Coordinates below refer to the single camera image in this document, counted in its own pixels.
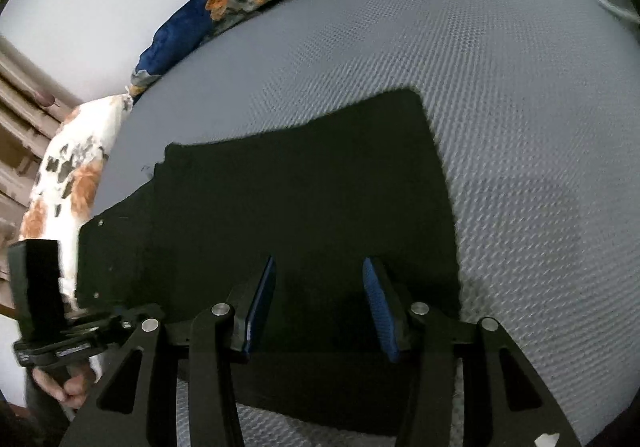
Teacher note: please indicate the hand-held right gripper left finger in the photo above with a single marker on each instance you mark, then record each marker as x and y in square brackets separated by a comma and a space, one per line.
[260, 307]

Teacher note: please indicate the person's left hand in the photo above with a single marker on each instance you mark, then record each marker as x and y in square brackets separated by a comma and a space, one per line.
[70, 387]

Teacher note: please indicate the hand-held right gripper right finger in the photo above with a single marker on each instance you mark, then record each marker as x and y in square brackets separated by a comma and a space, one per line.
[380, 307]

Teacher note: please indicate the black pants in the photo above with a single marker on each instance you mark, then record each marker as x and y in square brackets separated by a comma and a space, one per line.
[300, 192]

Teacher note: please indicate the white floral pillow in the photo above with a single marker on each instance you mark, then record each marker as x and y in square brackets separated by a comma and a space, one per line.
[75, 177]

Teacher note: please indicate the beige curtain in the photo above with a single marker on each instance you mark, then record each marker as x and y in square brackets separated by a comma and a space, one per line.
[25, 117]

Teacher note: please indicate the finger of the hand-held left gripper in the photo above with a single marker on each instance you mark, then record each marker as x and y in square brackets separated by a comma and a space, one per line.
[135, 313]

